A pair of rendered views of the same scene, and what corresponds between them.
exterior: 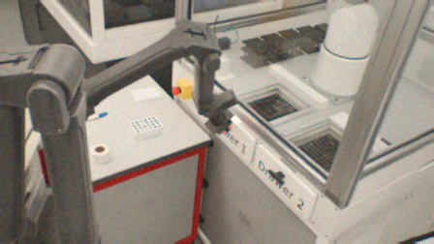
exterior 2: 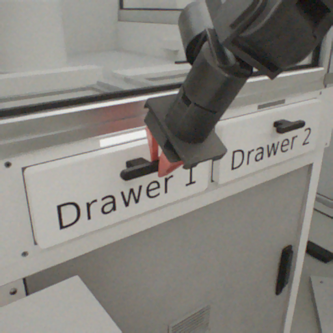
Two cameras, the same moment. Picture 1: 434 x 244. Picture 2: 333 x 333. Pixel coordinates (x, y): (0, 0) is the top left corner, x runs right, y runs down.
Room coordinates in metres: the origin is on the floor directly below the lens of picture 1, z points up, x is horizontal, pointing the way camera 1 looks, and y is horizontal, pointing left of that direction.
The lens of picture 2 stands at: (1.28, 0.43, 1.11)
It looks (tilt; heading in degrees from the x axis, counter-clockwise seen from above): 23 degrees down; 272
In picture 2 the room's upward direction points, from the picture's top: straight up
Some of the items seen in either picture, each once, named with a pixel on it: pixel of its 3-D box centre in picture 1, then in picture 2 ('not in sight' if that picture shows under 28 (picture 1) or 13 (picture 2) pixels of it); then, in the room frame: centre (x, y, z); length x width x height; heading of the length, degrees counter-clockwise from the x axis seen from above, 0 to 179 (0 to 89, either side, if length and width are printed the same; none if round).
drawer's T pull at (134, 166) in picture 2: not in sight; (140, 166); (1.33, -0.03, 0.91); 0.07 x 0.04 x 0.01; 39
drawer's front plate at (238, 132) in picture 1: (230, 130); (131, 180); (1.35, -0.05, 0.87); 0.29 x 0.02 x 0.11; 39
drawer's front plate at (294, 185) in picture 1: (282, 179); (271, 137); (1.10, -0.25, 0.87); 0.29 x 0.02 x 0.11; 39
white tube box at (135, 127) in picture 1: (145, 128); not in sight; (1.41, 0.30, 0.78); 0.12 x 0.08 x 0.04; 126
